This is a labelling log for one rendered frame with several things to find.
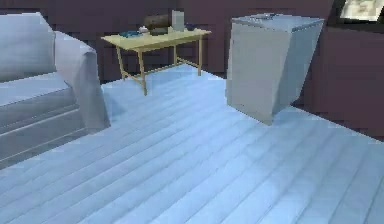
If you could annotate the yellow wooden table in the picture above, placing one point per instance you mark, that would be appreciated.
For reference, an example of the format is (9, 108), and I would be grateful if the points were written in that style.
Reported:
(156, 41)

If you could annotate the grey square cabinet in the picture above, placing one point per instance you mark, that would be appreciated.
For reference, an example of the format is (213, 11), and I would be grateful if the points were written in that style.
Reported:
(263, 66)

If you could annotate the small dark blue bowl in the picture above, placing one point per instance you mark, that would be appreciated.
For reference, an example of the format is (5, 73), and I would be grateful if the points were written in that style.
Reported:
(190, 27)

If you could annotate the grey upright box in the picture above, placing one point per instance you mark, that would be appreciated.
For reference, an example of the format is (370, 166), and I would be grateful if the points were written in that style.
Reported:
(178, 20)

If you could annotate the small white cup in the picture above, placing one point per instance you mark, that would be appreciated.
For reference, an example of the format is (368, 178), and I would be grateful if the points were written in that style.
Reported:
(143, 30)

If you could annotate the dark brown cylinder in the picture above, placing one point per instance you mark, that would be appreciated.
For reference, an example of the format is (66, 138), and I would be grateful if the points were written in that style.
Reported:
(156, 21)

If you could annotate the grey sofa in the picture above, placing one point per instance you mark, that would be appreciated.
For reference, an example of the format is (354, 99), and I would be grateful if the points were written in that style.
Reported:
(36, 93)

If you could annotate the framed wall picture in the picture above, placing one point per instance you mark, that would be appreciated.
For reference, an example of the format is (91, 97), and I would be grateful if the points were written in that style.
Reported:
(361, 8)

